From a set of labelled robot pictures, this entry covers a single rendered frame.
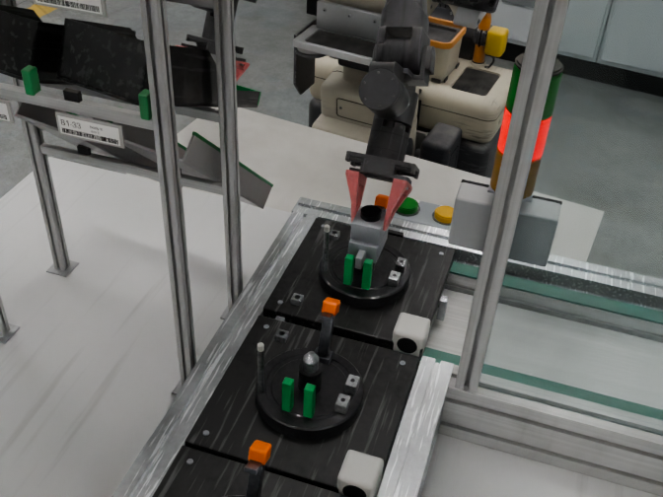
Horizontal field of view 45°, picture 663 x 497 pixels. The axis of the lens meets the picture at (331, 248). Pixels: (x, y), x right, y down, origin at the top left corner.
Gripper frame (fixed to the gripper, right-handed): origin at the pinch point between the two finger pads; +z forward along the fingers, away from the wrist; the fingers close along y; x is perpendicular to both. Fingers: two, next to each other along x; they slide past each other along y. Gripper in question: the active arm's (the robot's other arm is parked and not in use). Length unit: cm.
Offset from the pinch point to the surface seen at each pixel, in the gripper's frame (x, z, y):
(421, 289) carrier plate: 7.2, 8.0, 8.8
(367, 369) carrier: -7.1, 20.0, 5.4
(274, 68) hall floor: 259, -77, -110
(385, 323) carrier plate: 0.1, 13.9, 5.5
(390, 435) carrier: -14.6, 26.2, 11.1
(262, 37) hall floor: 283, -97, -129
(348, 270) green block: 0.0, 7.6, -1.5
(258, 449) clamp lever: -32.5, 27.6, -0.3
